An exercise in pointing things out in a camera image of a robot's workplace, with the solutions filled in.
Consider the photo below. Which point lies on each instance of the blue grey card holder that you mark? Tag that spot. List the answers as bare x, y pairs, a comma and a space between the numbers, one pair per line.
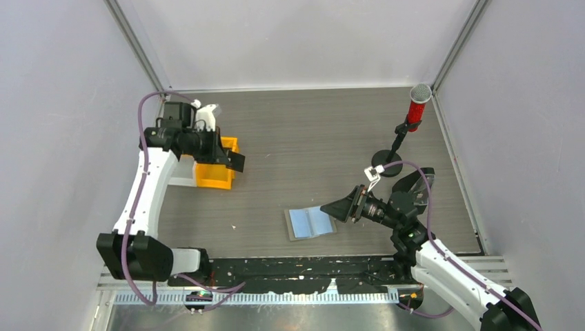
308, 223

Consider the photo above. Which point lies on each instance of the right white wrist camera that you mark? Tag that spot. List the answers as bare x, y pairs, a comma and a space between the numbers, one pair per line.
373, 174

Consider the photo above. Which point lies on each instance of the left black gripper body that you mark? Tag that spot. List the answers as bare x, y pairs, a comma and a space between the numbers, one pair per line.
205, 146

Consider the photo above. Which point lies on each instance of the black stand with clear plate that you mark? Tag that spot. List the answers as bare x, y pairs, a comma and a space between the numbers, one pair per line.
414, 185

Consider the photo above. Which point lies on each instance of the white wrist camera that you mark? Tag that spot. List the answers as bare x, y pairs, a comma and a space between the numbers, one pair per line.
205, 119
373, 174

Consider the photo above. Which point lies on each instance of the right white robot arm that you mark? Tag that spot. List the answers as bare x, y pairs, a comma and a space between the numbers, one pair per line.
422, 257

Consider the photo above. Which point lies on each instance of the orange plastic bin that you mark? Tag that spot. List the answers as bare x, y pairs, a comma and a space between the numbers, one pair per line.
213, 176

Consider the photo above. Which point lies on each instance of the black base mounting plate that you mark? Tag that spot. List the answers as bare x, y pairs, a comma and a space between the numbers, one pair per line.
307, 275

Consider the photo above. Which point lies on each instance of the black credit card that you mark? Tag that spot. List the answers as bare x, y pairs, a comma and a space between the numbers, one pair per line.
236, 161

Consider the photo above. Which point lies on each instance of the red microphone on black stand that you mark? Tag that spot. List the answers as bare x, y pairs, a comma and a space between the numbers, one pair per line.
420, 95

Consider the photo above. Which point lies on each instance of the slotted metal rail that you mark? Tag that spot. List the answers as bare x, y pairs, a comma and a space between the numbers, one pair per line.
176, 297

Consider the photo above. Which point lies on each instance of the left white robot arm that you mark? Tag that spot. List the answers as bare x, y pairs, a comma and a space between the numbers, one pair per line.
185, 147

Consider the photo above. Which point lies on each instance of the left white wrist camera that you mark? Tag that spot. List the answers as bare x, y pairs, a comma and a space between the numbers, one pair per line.
205, 119

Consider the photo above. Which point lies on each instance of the white plastic bin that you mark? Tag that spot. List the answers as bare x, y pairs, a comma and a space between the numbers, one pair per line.
184, 174

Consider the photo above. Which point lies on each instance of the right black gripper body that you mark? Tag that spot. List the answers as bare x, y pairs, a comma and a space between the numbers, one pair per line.
369, 207

